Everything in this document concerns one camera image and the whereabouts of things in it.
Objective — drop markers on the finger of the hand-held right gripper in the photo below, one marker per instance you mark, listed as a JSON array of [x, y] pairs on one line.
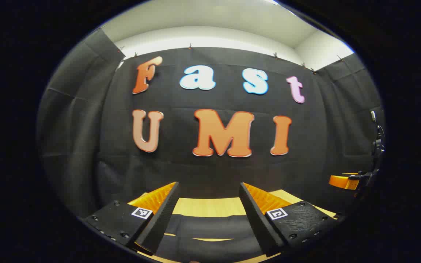
[[342, 181]]

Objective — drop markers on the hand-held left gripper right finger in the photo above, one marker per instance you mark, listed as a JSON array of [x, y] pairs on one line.
[[256, 219]]

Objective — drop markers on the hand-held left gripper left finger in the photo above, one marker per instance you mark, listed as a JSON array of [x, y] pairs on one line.
[[165, 215]]

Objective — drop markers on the dark blue jeans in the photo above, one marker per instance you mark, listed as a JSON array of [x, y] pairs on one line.
[[210, 228]]

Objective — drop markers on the black backdrop cloth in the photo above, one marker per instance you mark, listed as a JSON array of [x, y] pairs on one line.
[[210, 168]]

